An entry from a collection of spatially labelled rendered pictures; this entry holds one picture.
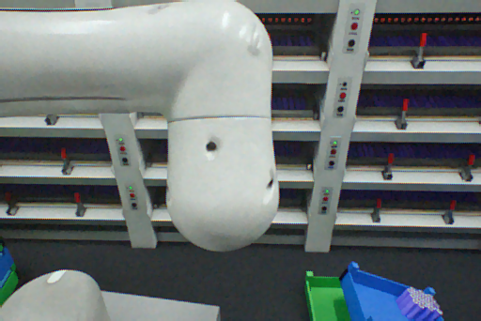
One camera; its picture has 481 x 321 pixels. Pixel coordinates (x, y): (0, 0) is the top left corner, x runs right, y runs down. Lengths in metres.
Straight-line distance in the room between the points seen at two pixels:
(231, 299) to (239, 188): 0.94
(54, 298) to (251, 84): 0.38
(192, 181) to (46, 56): 0.15
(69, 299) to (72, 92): 0.30
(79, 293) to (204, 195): 0.30
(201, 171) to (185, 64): 0.09
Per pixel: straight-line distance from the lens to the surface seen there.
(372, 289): 1.20
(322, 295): 1.22
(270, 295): 1.20
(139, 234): 1.35
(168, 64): 0.28
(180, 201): 0.28
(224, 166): 0.26
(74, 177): 1.28
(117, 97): 0.30
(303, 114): 1.06
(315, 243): 1.32
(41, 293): 0.53
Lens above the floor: 0.95
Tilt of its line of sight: 30 degrees down
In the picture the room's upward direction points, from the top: straight up
